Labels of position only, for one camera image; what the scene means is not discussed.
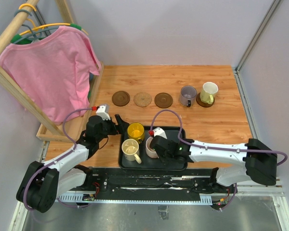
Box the yellow glass mug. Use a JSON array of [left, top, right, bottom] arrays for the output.
[[127, 122, 145, 144]]

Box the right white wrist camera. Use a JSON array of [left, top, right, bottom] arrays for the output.
[[153, 127, 167, 139]]

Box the grey clothes hanger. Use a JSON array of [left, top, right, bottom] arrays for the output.
[[13, 5, 60, 44]]

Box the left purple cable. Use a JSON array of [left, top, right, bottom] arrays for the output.
[[22, 105, 97, 223]]

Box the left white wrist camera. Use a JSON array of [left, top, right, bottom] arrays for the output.
[[96, 104, 111, 120]]

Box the pale green octagonal mug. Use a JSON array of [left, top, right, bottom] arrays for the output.
[[200, 82, 219, 104]]

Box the woven rattan coaster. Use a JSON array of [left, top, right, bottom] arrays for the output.
[[133, 92, 152, 107]]

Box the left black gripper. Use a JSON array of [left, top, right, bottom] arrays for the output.
[[97, 114, 130, 142]]

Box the green clothes hanger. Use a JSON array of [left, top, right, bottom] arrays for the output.
[[10, 23, 83, 44]]

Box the cream yellow mug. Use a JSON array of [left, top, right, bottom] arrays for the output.
[[121, 139, 142, 164]]

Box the aluminium frame rail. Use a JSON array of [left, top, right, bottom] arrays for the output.
[[237, 178, 284, 196]]

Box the pink mug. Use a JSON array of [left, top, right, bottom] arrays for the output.
[[145, 137, 158, 159]]

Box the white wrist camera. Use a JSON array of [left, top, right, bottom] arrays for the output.
[[153, 127, 167, 139], [96, 104, 111, 120]]

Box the yellow clothes hanger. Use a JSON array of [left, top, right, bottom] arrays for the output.
[[18, 2, 89, 37]]

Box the brown wooden coaster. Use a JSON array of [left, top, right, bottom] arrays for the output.
[[154, 92, 173, 108], [112, 90, 130, 106], [196, 93, 215, 108]]

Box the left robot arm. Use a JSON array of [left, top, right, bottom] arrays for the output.
[[16, 114, 129, 213]]

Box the white slotted cable duct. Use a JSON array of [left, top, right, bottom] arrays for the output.
[[59, 192, 213, 205]]

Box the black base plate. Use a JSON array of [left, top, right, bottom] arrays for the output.
[[73, 168, 235, 199]]

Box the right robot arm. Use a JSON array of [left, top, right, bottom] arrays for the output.
[[150, 136, 277, 193]]

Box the pink t-shirt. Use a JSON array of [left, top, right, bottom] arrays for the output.
[[0, 26, 101, 125]]

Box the aluminium corner post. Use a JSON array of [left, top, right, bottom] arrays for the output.
[[235, 0, 283, 72]]

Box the wooden clothes rack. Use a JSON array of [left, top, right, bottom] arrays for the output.
[[0, 0, 104, 142]]

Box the black plastic tray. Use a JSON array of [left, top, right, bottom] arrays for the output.
[[118, 126, 188, 171]]

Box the purple mug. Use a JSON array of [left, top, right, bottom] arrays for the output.
[[179, 86, 197, 107]]

